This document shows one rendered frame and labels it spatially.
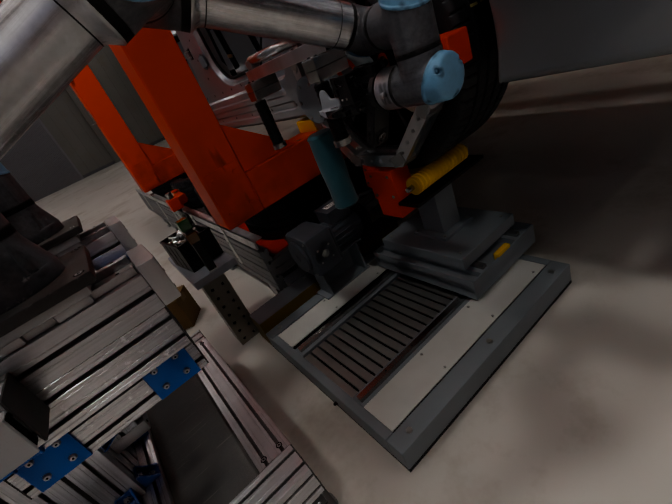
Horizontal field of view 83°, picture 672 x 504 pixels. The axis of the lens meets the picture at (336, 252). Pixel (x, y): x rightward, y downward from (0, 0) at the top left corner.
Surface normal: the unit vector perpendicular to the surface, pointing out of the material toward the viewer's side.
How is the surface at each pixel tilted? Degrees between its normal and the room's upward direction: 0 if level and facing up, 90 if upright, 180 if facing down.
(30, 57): 107
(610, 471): 0
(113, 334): 90
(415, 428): 0
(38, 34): 97
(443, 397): 0
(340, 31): 112
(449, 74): 90
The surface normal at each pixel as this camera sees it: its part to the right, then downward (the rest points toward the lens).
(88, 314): 0.58, 0.19
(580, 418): -0.36, -0.81
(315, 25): 0.33, 0.68
